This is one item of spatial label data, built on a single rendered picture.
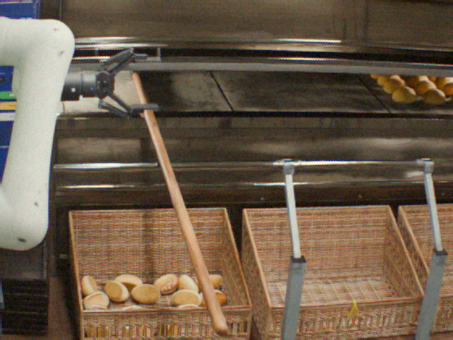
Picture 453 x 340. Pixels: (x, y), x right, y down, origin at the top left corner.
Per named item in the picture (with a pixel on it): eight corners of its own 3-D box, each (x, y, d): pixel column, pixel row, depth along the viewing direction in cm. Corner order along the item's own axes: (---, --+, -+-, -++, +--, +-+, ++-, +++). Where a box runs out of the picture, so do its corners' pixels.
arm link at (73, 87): (61, 107, 277) (61, 74, 273) (59, 92, 288) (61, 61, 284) (82, 107, 278) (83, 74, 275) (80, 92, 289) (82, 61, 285)
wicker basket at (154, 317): (66, 278, 366) (65, 208, 355) (222, 274, 377) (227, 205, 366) (78, 352, 322) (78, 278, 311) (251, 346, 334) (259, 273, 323)
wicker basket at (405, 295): (234, 276, 377) (239, 206, 366) (379, 269, 388) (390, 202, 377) (263, 348, 334) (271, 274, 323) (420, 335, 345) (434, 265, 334)
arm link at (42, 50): (36, 251, 219) (74, 14, 227) (-31, 240, 220) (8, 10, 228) (49, 257, 232) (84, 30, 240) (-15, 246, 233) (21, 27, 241)
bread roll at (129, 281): (141, 295, 358) (144, 284, 362) (141, 282, 354) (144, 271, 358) (113, 291, 359) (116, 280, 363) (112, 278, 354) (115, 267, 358)
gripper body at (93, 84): (81, 65, 283) (114, 65, 285) (80, 94, 286) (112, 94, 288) (82, 74, 276) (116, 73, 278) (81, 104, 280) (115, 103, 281)
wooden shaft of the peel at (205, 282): (228, 337, 229) (229, 326, 228) (215, 338, 229) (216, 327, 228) (140, 79, 382) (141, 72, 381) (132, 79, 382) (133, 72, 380)
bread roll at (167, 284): (175, 269, 362) (185, 280, 359) (170, 281, 366) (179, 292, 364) (154, 278, 355) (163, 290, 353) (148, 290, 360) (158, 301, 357)
